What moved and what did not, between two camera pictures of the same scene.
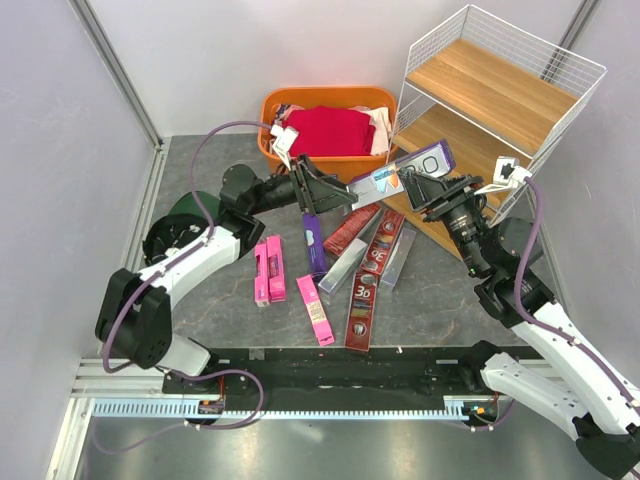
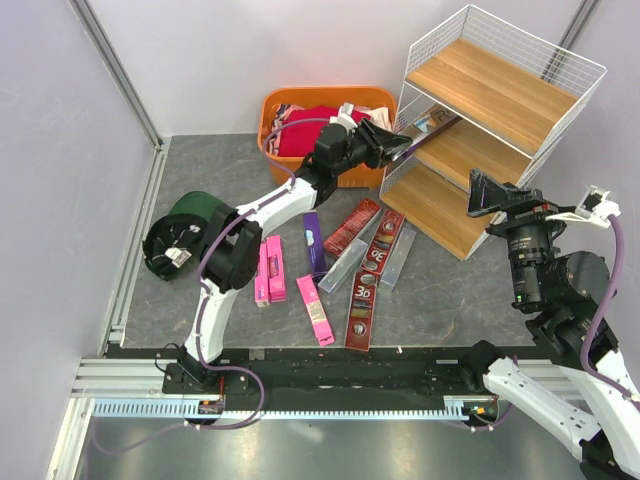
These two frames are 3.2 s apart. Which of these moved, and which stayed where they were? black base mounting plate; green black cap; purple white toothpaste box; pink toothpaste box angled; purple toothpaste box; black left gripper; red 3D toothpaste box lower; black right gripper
Moved: black right gripper; black left gripper; purple white toothpaste box
Stayed: purple toothpaste box; red 3D toothpaste box lower; pink toothpaste box angled; green black cap; black base mounting plate
